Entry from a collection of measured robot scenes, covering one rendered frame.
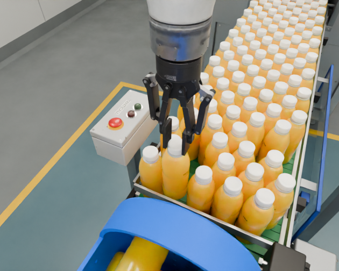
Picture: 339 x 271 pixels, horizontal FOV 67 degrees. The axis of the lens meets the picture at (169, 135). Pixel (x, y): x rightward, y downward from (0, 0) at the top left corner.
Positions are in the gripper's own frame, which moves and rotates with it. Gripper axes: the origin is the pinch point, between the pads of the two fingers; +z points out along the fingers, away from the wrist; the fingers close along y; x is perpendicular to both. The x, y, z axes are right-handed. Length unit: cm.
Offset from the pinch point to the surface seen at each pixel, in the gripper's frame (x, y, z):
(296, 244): 4.7, 35.0, 31.8
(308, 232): 24, 45, 56
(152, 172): -2.4, -5.3, 13.1
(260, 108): 33.6, 14.1, 12.9
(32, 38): 169, -273, 112
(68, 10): 245, -280, 105
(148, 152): -0.4, -7.3, 8.5
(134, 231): -23.0, 3.8, -4.5
